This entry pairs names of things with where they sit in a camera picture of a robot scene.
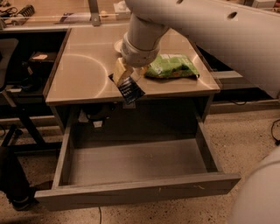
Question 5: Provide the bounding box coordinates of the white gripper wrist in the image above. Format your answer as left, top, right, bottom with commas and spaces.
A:
113, 33, 159, 86

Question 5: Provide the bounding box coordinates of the dark blue rxbar wrapper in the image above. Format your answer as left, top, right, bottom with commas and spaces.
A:
117, 77, 145, 105

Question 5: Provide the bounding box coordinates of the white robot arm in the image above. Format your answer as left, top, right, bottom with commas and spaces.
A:
114, 0, 280, 224

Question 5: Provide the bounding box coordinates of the grey counter cabinet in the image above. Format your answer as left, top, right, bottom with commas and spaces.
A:
45, 24, 220, 129

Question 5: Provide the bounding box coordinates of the grey open drawer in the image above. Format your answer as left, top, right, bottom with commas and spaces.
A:
36, 114, 240, 211

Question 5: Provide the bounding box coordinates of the white paper bowl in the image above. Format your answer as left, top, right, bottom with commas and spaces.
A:
114, 39, 123, 53

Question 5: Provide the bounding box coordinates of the green chip bag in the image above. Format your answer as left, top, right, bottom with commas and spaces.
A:
144, 54, 200, 80

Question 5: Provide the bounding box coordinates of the white tissue box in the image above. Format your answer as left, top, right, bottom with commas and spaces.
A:
114, 0, 130, 20

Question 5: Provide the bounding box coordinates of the black box with label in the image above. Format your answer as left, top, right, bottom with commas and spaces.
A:
29, 52, 57, 69

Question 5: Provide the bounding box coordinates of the black office chair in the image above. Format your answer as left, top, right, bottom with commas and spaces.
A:
0, 38, 46, 150

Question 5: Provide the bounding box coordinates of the white device box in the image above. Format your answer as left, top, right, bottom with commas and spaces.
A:
252, 0, 277, 9

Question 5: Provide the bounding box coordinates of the dark object lower left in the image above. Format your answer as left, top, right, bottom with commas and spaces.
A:
0, 147, 34, 211

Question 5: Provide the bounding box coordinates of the black coiled cable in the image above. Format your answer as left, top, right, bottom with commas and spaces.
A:
17, 4, 36, 19

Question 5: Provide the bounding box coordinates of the black floor cable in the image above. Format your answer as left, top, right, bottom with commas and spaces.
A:
269, 117, 280, 147

